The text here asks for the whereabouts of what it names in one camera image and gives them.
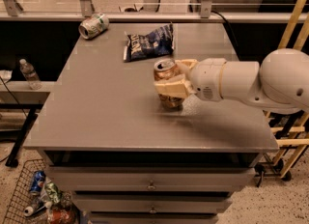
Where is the grey drawer cabinet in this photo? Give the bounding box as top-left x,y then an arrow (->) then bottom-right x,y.
25,23 -> 277,224

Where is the black cable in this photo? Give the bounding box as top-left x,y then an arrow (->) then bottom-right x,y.
211,10 -> 239,49

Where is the green crushed can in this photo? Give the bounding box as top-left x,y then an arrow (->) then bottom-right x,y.
44,182 -> 62,204

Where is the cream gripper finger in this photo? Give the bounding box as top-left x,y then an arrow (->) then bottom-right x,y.
176,59 -> 198,77
154,74 -> 195,98

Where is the clear plastic water bottle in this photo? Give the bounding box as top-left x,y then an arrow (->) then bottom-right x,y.
19,59 -> 42,90

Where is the green white soda can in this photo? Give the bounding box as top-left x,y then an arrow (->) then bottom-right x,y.
78,14 -> 109,40

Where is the blue soda can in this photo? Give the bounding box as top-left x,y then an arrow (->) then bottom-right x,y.
29,170 -> 45,196

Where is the red soda can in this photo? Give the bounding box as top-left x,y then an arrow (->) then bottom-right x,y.
47,209 -> 75,224

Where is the orange soda can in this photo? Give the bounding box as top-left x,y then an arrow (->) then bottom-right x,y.
154,58 -> 183,109

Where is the grey side bench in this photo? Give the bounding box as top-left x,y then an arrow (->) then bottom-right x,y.
0,81 -> 54,168

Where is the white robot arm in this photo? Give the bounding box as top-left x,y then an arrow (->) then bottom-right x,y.
154,48 -> 309,114

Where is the blue chip bag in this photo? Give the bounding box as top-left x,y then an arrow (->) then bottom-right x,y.
124,23 -> 174,63

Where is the wire basket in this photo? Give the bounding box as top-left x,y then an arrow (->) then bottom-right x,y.
2,158 -> 78,224

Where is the white bottle in basket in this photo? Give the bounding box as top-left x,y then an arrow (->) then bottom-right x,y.
23,202 -> 52,217

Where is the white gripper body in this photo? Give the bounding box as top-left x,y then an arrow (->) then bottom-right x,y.
190,58 -> 227,101

